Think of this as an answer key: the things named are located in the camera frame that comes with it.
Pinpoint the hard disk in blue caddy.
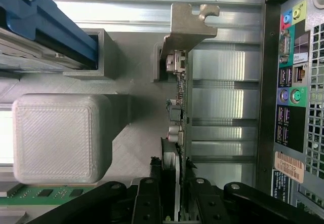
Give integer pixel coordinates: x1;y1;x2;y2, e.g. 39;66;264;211
0;0;100;73

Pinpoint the grey printed parts rack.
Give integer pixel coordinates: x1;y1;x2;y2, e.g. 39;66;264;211
0;28;190;224

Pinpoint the open black PC case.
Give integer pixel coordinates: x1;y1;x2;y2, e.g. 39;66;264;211
258;0;324;224

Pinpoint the green RAM stick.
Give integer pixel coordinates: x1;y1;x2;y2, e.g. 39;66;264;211
0;185;97;206

